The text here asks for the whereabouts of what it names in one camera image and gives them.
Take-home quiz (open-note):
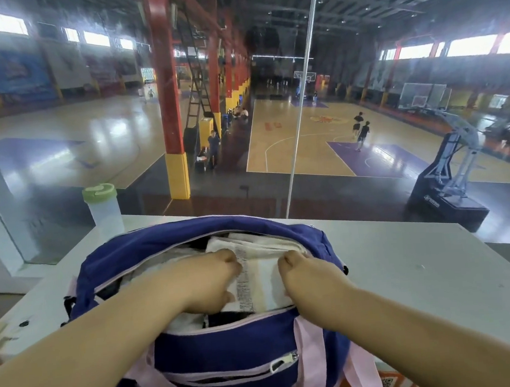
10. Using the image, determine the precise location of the red and yellow pillar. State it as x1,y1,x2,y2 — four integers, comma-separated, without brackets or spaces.
144,0,192,202

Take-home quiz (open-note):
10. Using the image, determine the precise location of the person's left hand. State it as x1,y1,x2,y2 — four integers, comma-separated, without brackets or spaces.
165,248,247,318

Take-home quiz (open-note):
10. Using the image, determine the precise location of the clear bottle with green lid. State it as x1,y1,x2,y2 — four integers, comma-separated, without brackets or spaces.
81,181,126,243

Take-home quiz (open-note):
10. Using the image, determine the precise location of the white towel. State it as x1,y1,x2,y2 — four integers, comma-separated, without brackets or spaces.
159,228,316,334

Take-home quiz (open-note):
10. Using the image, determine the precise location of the white window frame post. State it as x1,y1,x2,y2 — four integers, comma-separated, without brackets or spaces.
267,0,342,220

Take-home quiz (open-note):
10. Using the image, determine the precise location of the person's left forearm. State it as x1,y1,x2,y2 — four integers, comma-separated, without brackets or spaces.
0,268,201,387

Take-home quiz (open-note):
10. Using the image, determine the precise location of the distant basketball hoop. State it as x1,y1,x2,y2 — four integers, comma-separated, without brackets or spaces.
293,68,319,91

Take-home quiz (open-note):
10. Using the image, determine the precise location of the black basketball hoop stand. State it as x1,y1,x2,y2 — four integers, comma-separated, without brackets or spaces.
394,76,492,238

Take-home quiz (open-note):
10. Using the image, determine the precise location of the purple and pink duffel bag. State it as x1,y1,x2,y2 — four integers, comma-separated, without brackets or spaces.
53,203,384,387

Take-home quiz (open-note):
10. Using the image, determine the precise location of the person's right hand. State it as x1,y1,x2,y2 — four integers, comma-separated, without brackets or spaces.
276,244,359,318

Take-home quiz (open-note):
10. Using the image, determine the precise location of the person's right forearm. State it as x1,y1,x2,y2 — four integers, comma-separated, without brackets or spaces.
303,267,510,387

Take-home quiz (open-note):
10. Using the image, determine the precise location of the black ladder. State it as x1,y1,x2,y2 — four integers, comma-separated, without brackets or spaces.
171,0,225,162

